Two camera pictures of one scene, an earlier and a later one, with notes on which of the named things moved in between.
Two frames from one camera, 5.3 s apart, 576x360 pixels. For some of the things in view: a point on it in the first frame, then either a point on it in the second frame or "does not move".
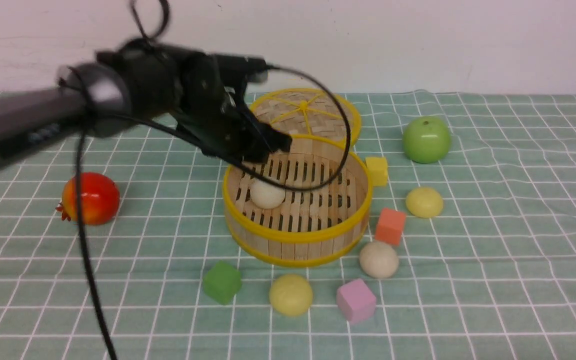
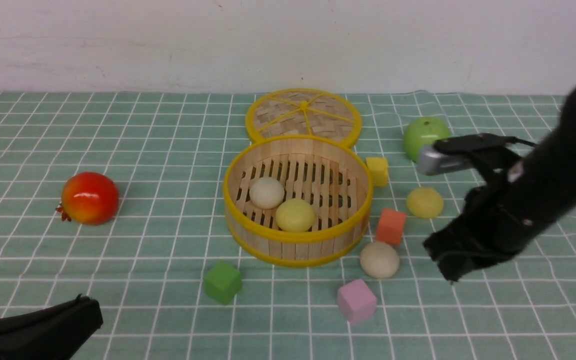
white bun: x=378 y=260 does not move
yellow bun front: x=291 y=294 -> x=295 y=215
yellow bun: x=424 y=202 does not move
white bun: x=266 y=195 does not move
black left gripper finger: x=253 y=140 -> x=53 y=333
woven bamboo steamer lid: x=310 y=112 does not move
